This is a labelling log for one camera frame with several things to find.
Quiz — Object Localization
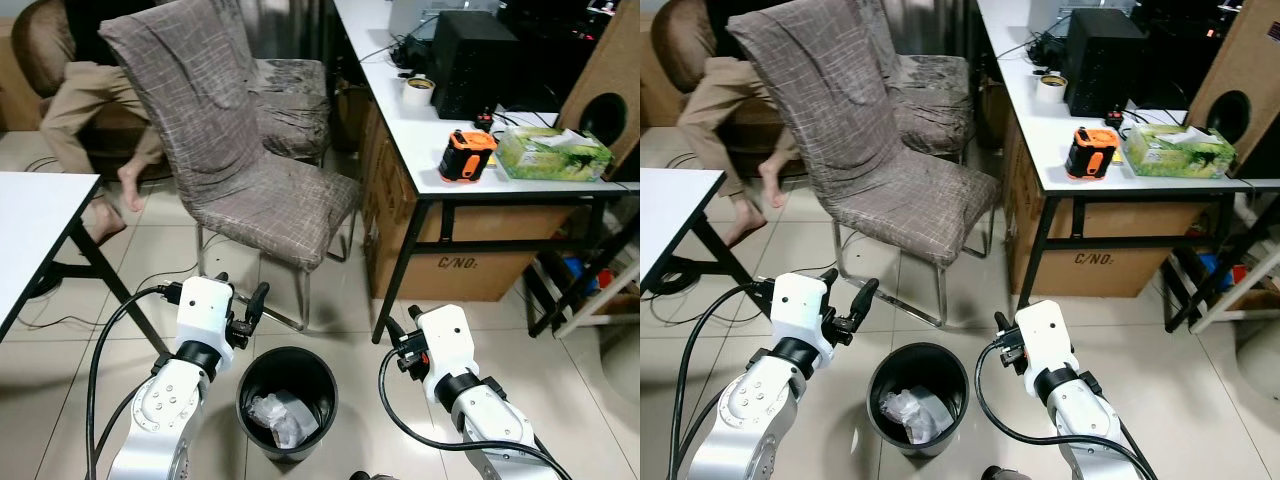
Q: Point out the black round rubbish bin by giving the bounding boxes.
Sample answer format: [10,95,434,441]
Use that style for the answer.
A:
[236,346,340,463]
[866,342,972,459]

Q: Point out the crumpled clear plastic trash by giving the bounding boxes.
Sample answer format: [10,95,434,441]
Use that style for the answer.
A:
[249,391,320,450]
[879,387,953,447]

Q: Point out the large brown cardboard box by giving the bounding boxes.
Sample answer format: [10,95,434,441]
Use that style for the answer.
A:
[358,98,583,304]
[1003,98,1238,299]

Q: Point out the grey-brown fabric covered chair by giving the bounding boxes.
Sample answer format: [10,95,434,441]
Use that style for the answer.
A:
[98,0,362,333]
[726,0,1002,328]

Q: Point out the black metal floor rack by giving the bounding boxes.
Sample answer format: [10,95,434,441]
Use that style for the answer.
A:
[1164,230,1280,336]
[522,212,641,340]

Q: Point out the small white black-legged table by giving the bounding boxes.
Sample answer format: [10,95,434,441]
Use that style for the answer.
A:
[640,168,773,313]
[0,172,169,357]

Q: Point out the orange and black tool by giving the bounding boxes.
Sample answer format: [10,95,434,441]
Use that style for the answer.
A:
[1063,125,1124,182]
[438,128,499,186]

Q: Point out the grey mottled fabric chair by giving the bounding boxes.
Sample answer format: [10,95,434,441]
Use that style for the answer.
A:
[868,0,972,159]
[232,0,332,167]

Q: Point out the long white black-framed desk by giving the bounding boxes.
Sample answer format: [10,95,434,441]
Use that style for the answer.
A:
[332,0,641,346]
[974,0,1280,337]

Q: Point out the seated barefoot person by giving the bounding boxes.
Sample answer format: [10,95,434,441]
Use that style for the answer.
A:
[677,0,803,248]
[40,0,177,247]

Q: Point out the green tissue box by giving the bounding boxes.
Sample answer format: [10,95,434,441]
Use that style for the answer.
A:
[495,125,614,183]
[1124,123,1238,181]

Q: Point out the black box speaker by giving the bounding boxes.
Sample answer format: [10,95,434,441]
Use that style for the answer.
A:
[1063,9,1150,120]
[431,9,520,122]

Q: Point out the brown wooden speaker cabinet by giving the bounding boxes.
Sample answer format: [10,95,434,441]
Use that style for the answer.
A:
[555,0,641,169]
[1185,0,1280,179]

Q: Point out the black electronic device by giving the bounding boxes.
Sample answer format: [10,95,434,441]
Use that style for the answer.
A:
[495,0,613,114]
[1130,0,1253,113]

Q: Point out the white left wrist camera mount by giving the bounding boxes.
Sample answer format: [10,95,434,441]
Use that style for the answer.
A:
[771,271,839,347]
[176,276,238,349]

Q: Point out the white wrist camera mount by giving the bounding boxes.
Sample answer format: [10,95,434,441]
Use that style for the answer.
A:
[414,304,472,387]
[1012,299,1077,377]
[176,276,238,349]
[771,271,839,347]

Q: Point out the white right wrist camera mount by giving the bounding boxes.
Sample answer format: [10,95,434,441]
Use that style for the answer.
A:
[1012,299,1077,377]
[414,304,472,387]

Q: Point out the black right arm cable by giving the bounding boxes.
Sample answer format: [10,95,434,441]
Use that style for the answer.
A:
[377,352,549,473]
[973,345,1141,471]

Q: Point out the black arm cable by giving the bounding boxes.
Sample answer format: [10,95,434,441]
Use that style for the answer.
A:
[377,352,549,473]
[674,280,781,480]
[973,345,1141,471]
[86,284,187,480]

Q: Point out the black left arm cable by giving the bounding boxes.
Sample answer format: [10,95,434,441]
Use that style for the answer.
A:
[86,284,187,480]
[674,280,781,480]

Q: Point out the black coiled floor cable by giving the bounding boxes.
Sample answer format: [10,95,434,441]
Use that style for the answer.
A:
[22,268,201,333]
[645,262,771,301]

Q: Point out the black desk cable bundle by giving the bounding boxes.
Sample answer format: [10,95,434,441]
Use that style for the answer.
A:
[1028,32,1073,70]
[390,33,442,74]

